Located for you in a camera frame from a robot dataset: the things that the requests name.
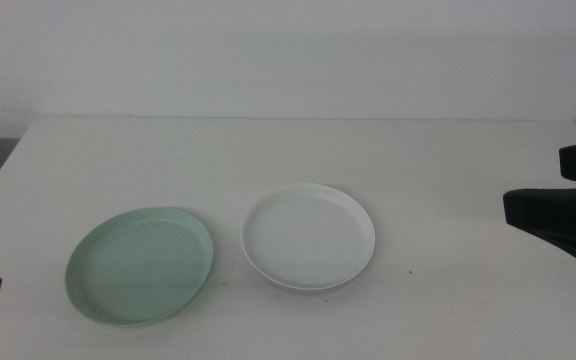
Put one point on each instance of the pale green shallow bowl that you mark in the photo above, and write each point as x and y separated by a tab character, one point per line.
138	267

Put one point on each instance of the white shallow bowl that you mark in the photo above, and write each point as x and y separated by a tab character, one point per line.
308	235

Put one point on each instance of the grey shallow bowl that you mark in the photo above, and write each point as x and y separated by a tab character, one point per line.
313	290

